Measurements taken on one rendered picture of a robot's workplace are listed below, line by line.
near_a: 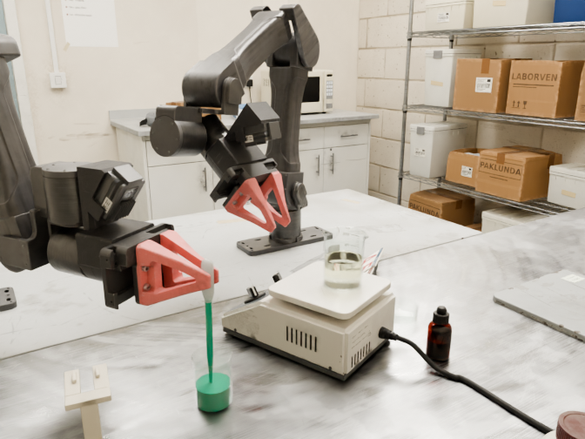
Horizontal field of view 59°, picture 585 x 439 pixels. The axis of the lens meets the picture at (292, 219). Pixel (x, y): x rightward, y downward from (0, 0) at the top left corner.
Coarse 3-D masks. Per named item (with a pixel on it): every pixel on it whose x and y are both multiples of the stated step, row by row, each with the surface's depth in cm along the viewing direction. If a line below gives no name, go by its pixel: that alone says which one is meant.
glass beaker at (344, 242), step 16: (336, 224) 65; (352, 224) 65; (336, 240) 61; (352, 240) 60; (336, 256) 61; (352, 256) 61; (336, 272) 62; (352, 272) 62; (336, 288) 63; (352, 288) 63
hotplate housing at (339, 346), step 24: (240, 312) 67; (264, 312) 64; (288, 312) 63; (312, 312) 62; (360, 312) 62; (384, 312) 65; (240, 336) 69; (264, 336) 66; (288, 336) 63; (312, 336) 61; (336, 336) 58; (360, 336) 60; (384, 336) 64; (312, 360) 62; (336, 360) 59; (360, 360) 62
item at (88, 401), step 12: (72, 372) 40; (96, 372) 40; (72, 384) 39; (96, 384) 39; (108, 384) 39; (72, 396) 37; (84, 396) 37; (96, 396) 37; (108, 396) 38; (72, 408) 37; (84, 408) 37; (96, 408) 37; (84, 420) 37; (96, 420) 38; (84, 432) 38; (96, 432) 38
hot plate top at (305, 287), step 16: (304, 272) 69; (320, 272) 69; (272, 288) 64; (288, 288) 64; (304, 288) 64; (320, 288) 64; (368, 288) 64; (384, 288) 64; (304, 304) 61; (320, 304) 60; (336, 304) 60; (352, 304) 60; (368, 304) 62
